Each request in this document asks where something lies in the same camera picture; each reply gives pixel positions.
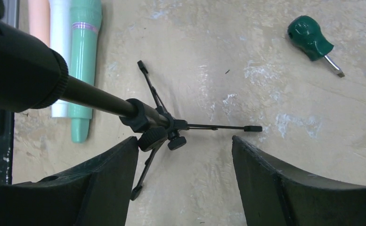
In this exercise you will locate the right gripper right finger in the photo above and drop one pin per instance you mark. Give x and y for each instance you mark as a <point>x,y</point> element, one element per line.
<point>276,193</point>

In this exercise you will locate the green microphone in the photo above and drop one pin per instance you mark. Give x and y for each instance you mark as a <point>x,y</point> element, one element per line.
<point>86,19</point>

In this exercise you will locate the pink microphone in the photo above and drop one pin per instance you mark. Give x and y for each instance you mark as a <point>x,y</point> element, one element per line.
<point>39,20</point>

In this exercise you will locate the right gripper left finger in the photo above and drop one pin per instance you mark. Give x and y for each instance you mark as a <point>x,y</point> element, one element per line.
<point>93,193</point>

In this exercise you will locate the black tripod mic stand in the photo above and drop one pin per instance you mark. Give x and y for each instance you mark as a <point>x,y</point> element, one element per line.
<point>34,76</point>

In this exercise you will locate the green handle screwdriver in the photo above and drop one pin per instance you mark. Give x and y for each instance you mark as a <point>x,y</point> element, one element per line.
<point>305,34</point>

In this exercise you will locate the white microphone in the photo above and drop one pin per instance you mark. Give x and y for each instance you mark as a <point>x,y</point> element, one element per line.
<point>60,29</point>

